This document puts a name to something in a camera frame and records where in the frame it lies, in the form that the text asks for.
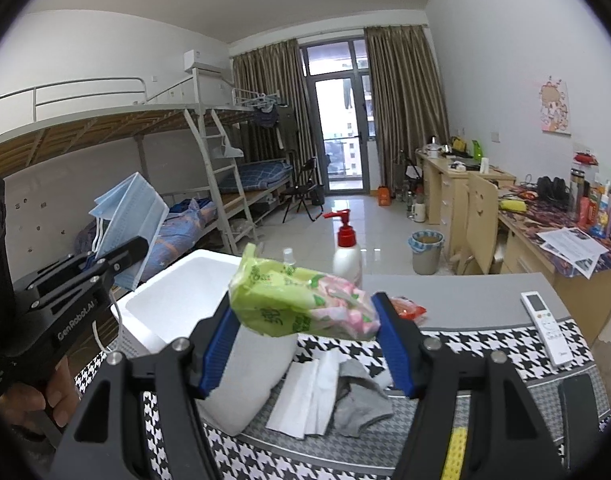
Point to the blue face mask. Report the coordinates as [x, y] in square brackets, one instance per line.
[135, 210]

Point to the row of toiletry bottles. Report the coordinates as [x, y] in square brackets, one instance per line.
[608, 210]

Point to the wooden desk with drawers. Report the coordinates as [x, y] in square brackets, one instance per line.
[445, 185]

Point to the person's left hand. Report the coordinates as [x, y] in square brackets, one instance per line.
[60, 390]

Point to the white lotion pump bottle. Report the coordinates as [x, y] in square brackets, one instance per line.
[348, 265]

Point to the cartoon wall poster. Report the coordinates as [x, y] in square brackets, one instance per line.
[555, 107]

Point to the hanging dark clothes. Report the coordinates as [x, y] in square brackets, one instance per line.
[265, 115]

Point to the blue checked bedding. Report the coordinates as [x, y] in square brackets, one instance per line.
[255, 177]

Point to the black folding chair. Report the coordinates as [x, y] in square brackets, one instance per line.
[300, 190]

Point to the printed paper sheets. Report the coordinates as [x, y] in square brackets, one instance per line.
[573, 250]

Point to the green tissue packet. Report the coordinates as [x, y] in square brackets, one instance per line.
[285, 300]

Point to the steel thermos bottle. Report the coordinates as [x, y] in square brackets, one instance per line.
[576, 190]

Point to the white air conditioner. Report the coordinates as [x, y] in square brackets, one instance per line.
[205, 60]

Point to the white remote control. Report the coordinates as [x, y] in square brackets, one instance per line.
[545, 325]

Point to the houndstooth table mat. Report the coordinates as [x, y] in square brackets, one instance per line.
[485, 335]

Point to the green bottle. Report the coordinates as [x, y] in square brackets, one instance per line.
[476, 151]

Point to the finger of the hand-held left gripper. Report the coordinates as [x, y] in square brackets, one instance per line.
[120, 252]
[75, 287]

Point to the white felt basket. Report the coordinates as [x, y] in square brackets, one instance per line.
[250, 375]

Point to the wooden desk with patterned cover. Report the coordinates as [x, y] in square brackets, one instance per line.
[535, 260]

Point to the white foam box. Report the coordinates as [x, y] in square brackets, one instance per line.
[175, 300]

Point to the grey trash bucket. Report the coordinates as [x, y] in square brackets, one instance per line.
[426, 255]

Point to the wooden chair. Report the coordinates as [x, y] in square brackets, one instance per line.
[480, 210]

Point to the yellow cloth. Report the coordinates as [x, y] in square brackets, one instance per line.
[513, 205]

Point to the white paper tissue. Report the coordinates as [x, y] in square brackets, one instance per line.
[305, 400]

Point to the white jar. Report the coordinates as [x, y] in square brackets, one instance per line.
[420, 212]

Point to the blue spray bottle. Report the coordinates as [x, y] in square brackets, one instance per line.
[289, 256]

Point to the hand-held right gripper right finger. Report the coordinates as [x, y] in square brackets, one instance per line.
[393, 340]

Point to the grey sock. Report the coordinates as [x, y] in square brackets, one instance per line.
[360, 405]

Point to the brown curtain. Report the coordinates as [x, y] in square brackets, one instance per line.
[270, 90]
[405, 100]

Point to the black headphones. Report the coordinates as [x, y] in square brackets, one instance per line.
[553, 187]

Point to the glass balcony door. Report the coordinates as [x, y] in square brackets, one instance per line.
[335, 125]

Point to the orange container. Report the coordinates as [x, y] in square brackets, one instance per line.
[384, 196]

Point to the white bunk bed ladder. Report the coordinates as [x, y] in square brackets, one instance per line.
[220, 185]

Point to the red snack packet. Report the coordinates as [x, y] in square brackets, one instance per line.
[408, 307]

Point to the black phone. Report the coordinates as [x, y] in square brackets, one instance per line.
[583, 415]

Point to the white metal bunk bed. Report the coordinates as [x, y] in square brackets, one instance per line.
[85, 130]
[265, 105]

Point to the blue patterned bedding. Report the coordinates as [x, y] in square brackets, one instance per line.
[180, 230]

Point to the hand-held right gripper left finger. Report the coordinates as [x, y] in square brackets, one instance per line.
[220, 350]

